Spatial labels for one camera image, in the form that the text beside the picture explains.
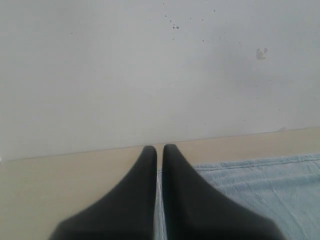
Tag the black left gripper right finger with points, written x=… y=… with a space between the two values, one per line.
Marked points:
x=194 y=210

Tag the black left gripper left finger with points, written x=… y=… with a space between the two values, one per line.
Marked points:
x=124 y=213

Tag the light blue fleece towel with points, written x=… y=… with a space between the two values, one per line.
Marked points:
x=284 y=189

